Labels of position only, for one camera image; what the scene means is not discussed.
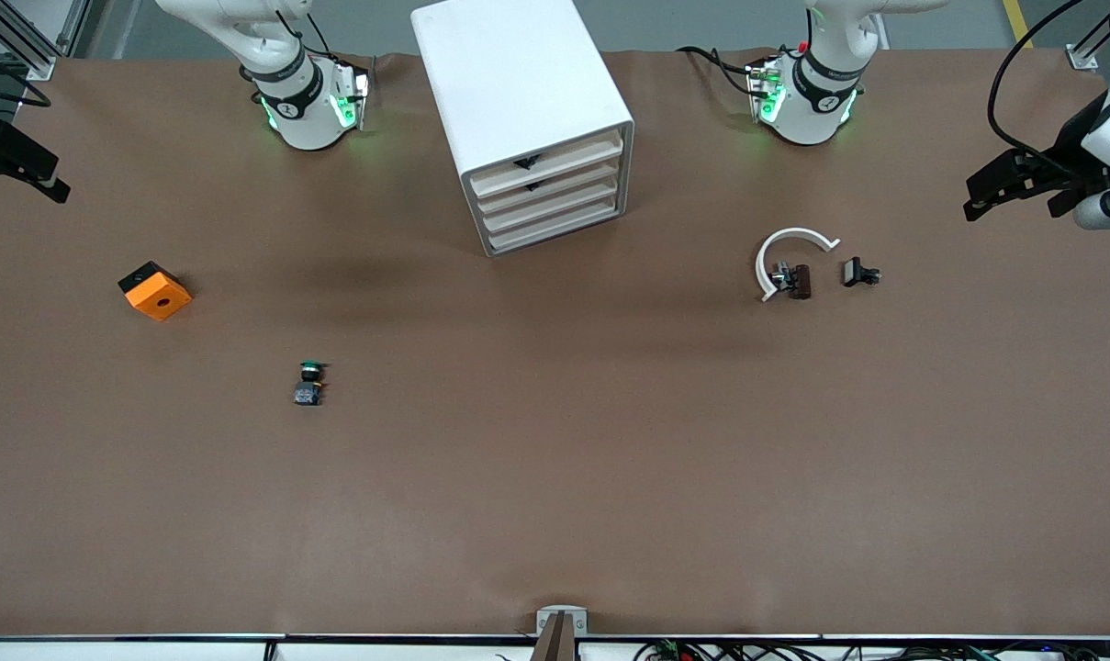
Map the aluminium frame profile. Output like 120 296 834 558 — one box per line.
1064 0 1110 71
0 0 92 82

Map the bundle of loose cables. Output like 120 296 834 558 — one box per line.
633 640 1110 661

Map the white drawer cabinet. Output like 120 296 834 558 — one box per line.
411 0 635 258

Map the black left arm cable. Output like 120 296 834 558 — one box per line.
987 0 1110 159

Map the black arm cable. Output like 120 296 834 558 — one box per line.
987 0 1110 159
0 55 52 107

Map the white table edge rail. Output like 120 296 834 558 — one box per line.
0 633 1110 661

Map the orange and black block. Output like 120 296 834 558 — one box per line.
118 261 193 322

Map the green push button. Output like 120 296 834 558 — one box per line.
292 360 330 408

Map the black base cable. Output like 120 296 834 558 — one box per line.
676 46 767 97

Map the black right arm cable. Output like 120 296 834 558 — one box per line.
0 55 52 107

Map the grey metal bracket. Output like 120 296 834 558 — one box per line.
536 606 589 636

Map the small brown part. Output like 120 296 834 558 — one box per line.
773 263 813 301

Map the brown table mat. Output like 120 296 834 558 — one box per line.
0 46 1110 639

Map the white curved plastic ring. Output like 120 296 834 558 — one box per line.
756 227 841 303

